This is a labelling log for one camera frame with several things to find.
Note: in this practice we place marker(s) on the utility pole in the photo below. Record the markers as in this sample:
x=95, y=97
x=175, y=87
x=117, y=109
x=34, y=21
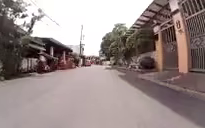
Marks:
x=81, y=43

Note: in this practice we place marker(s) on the slatted canopy roof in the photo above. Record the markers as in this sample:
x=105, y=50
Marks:
x=150, y=15

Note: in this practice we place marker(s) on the paved sidewalk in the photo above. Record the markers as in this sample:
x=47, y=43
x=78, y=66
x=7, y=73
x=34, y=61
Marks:
x=190, y=83

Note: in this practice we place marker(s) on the low houses with dark roofs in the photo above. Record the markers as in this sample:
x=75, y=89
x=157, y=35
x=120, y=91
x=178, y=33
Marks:
x=50, y=53

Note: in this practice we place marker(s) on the green trees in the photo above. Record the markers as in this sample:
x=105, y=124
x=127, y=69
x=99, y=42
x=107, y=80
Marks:
x=118, y=41

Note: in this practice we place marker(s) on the red vehicle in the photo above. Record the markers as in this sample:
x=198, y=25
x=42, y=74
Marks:
x=87, y=62

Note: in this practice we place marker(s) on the leafy tree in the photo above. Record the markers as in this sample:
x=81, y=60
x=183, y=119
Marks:
x=5, y=40

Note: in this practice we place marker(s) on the metal gate with orange pillars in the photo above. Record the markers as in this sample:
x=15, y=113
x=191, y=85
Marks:
x=190, y=40

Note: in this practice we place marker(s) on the grey asphalt road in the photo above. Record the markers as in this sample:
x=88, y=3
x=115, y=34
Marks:
x=80, y=100

